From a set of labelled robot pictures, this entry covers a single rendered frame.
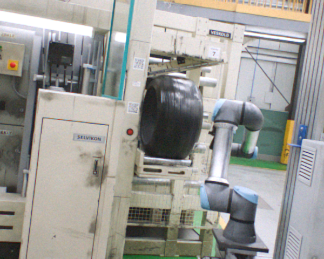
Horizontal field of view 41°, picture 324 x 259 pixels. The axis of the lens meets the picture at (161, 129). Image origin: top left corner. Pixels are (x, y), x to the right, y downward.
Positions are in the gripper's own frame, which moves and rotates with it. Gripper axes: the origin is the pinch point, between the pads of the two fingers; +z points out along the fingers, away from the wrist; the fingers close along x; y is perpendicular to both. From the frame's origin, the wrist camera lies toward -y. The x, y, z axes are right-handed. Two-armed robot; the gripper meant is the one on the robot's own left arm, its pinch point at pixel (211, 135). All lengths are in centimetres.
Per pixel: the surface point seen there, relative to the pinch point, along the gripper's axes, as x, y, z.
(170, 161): 16.5, -24.0, 17.2
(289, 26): -197, 293, 495
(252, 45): -245, 363, 869
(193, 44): 24, 63, 43
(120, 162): 47, -36, 21
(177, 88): 29.4, 21.6, 6.6
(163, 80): 39.1, 24.9, 13.2
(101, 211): 53, -59, -53
